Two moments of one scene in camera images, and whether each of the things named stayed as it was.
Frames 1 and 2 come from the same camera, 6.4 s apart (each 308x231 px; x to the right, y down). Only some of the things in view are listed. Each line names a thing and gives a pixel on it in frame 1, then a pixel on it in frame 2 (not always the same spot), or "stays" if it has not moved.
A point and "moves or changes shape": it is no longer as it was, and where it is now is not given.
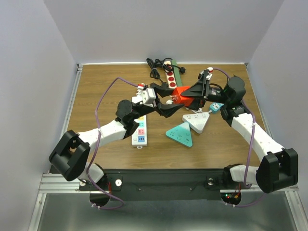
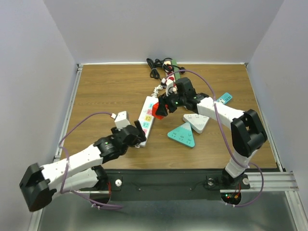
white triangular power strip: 197,121 stays
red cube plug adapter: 177,98 moves or changes shape
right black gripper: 201,88 to 164,100
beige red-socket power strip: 171,76 stays
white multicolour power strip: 139,138 moves or changes shape
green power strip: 176,73 stays
